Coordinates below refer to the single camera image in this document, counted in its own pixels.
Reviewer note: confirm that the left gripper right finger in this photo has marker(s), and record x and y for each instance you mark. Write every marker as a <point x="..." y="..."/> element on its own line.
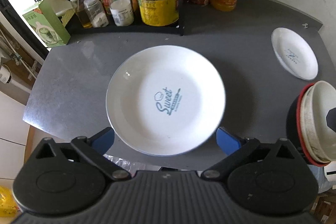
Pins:
<point x="237" y="150"/>

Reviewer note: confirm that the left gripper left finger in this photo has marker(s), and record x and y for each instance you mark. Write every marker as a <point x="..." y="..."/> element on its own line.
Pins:
<point x="92" y="150"/>

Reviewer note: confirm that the cream bowl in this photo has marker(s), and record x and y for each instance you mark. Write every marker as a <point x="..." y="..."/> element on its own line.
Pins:
<point x="319" y="139"/>

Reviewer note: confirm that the red and black bowl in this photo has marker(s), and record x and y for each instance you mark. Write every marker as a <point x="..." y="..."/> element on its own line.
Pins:
<point x="293" y="130"/>

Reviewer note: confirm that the small white Bakery plate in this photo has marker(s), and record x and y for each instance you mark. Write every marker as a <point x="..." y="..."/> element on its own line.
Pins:
<point x="294" y="54"/>

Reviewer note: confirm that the white Sweet bakery plate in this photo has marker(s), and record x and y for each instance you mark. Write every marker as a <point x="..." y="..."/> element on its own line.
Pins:
<point x="165" y="100"/>

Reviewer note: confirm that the small clear spice shaker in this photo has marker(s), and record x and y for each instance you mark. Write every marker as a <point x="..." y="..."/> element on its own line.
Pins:
<point x="96" y="13"/>

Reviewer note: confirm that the green tissue box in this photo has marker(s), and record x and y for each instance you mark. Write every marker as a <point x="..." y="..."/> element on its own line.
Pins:
<point x="48" y="27"/>

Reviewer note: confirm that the white lid jar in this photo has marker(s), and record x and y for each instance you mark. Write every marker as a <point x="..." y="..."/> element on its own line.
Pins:
<point x="122" y="12"/>

